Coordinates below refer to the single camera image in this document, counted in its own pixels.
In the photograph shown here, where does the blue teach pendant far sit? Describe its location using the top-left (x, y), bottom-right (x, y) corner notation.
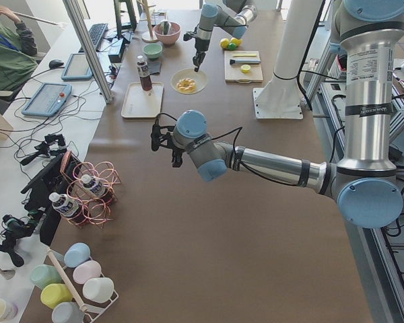
top-left (61, 52), bottom-right (93, 81)

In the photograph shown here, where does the white plate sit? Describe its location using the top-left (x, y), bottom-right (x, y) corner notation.
top-left (170, 68), bottom-right (208, 94)

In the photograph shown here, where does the green cup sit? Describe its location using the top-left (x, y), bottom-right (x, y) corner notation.
top-left (30, 264), bottom-right (63, 290)

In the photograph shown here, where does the steel ice scoop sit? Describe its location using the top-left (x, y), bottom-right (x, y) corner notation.
top-left (159, 20), bottom-right (172, 35)

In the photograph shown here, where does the bottle in rack rear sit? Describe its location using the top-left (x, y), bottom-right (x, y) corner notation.
top-left (81, 174), bottom-right (114, 203)

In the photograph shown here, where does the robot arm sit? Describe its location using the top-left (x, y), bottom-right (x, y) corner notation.
top-left (167, 1), bottom-right (404, 229)
top-left (183, 1), bottom-right (258, 72)

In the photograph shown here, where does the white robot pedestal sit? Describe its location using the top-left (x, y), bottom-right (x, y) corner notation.
top-left (253, 1), bottom-right (325, 119)

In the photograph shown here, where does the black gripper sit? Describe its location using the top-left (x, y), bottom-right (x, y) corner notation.
top-left (172, 148), bottom-right (185, 168)
top-left (193, 37), bottom-right (209, 72)

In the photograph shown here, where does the white cup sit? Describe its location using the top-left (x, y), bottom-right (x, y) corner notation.
top-left (82, 277), bottom-right (114, 303)

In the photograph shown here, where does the blue teach pendant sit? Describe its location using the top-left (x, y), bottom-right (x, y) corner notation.
top-left (61, 52), bottom-right (93, 81)
top-left (22, 83), bottom-right (73, 117)

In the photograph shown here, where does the green lime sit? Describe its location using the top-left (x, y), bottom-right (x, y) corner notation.
top-left (227, 42), bottom-right (238, 50)

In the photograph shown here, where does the copper wire bottle rack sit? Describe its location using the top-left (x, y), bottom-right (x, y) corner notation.
top-left (60, 151), bottom-right (121, 229)

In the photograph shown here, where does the person in green jacket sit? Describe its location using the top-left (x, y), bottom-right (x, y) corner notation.
top-left (0, 5), bottom-right (38, 92)

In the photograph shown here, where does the yellow plastic knife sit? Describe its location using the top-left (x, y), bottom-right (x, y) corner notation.
top-left (232, 52), bottom-right (257, 57)

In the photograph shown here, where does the yellow cup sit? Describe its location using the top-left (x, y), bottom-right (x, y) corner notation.
top-left (40, 283), bottom-right (73, 309)

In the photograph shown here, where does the green bowl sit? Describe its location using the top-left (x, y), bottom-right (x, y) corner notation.
top-left (143, 43), bottom-right (163, 60)

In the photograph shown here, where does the white serving tray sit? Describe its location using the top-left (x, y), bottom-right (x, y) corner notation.
top-left (121, 82), bottom-right (164, 118)

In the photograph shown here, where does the yellow lemon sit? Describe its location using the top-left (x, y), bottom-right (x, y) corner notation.
top-left (230, 37), bottom-right (242, 46)
top-left (220, 38), bottom-right (230, 49)

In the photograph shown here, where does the pink bowl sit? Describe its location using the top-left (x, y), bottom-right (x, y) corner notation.
top-left (154, 21), bottom-right (181, 45)

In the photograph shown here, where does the grey cup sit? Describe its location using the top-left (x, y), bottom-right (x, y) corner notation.
top-left (51, 302), bottom-right (84, 323)

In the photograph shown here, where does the bottle in rack front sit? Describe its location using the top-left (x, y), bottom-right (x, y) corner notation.
top-left (48, 192), bottom-right (86, 225)

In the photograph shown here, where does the grey cloth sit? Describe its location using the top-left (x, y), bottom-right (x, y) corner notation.
top-left (147, 59), bottom-right (162, 75)

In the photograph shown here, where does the black keyboard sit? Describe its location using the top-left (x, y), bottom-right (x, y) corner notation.
top-left (88, 23), bottom-right (108, 51)

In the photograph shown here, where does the pink cup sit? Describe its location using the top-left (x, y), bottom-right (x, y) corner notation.
top-left (73, 260), bottom-right (102, 285)

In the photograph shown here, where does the blue teach pendant near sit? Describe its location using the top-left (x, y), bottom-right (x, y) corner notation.
top-left (22, 83), bottom-right (73, 117)

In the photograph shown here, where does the wooden cutting board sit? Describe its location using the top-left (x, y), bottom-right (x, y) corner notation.
top-left (224, 50), bottom-right (263, 83)

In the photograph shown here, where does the aluminium frame post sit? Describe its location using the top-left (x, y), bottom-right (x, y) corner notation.
top-left (63, 0), bottom-right (114, 104)

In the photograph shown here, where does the half lemon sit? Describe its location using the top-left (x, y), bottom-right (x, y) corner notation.
top-left (240, 65), bottom-right (251, 73)

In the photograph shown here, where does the blue cup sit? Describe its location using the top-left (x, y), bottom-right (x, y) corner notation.
top-left (64, 242), bottom-right (91, 268)

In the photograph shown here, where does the wooden mug tree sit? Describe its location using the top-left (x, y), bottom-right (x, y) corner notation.
top-left (137, 0), bottom-right (158, 43)

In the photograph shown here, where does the braided donut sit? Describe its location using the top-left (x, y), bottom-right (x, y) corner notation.
top-left (176, 78), bottom-right (197, 94)

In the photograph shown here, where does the bottle in rack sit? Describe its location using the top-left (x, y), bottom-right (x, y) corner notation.
top-left (81, 174), bottom-right (114, 203)
top-left (48, 192), bottom-right (86, 225)

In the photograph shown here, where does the dark sauce bottle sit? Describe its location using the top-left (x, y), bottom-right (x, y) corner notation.
top-left (137, 55), bottom-right (153, 92)

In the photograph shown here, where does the black computer mouse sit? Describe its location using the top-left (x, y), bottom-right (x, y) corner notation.
top-left (48, 59), bottom-right (64, 69)

